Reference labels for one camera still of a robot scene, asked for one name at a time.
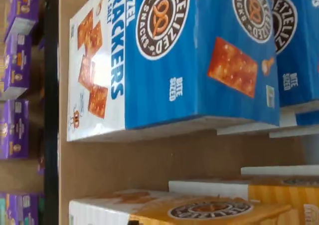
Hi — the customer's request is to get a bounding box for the purple Annie's box teal label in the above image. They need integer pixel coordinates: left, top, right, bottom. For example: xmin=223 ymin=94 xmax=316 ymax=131
xmin=0 ymin=192 xmax=43 ymax=225

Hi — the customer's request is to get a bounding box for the yellow pretzel crackers box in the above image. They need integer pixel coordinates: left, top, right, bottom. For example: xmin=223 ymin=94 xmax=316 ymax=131
xmin=68 ymin=189 xmax=304 ymax=225
xmin=168 ymin=179 xmax=319 ymax=225

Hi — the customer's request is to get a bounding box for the blue pretzel crackers box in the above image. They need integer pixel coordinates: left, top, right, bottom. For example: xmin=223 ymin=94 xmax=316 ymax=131
xmin=269 ymin=111 xmax=319 ymax=139
xmin=216 ymin=0 xmax=319 ymax=136
xmin=66 ymin=0 xmax=280 ymax=143

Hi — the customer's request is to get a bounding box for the purple Annie's cracker box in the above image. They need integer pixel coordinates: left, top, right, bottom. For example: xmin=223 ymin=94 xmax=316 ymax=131
xmin=2 ymin=34 xmax=33 ymax=98
xmin=3 ymin=0 xmax=48 ymax=42
xmin=0 ymin=99 xmax=30 ymax=160

